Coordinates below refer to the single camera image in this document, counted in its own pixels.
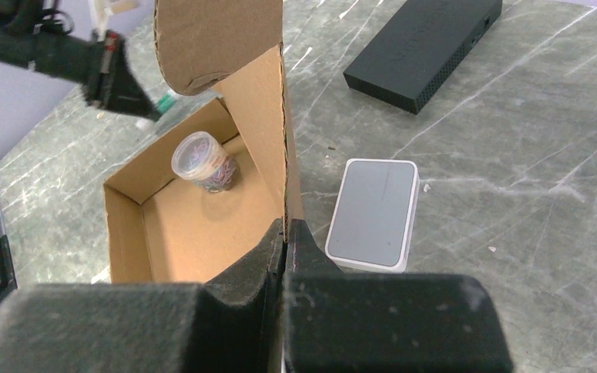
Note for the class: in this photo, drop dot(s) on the small white green bottle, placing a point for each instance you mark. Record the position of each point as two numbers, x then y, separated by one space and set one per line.
163 105

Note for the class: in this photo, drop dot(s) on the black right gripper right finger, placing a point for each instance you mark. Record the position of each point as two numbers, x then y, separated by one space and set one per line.
336 321

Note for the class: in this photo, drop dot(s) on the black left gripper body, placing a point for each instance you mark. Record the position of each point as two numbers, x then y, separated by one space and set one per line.
93 89

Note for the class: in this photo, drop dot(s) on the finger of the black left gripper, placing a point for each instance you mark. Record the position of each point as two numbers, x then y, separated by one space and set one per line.
119 91

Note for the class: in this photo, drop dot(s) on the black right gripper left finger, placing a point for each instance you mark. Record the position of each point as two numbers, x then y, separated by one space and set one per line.
223 325

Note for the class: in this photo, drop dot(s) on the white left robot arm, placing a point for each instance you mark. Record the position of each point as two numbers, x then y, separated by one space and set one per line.
39 38

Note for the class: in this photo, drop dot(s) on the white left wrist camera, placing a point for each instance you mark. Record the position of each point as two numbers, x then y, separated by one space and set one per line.
110 8

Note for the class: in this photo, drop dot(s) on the clear jar of clips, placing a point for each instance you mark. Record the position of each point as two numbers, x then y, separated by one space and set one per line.
201 159

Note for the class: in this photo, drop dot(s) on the black flat network switch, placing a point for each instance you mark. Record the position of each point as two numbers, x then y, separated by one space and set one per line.
412 56

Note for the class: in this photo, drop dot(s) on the white grey router box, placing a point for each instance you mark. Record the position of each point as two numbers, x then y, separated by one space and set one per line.
373 218

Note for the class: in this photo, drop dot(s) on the brown cardboard box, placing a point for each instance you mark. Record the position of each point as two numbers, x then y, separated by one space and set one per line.
204 194

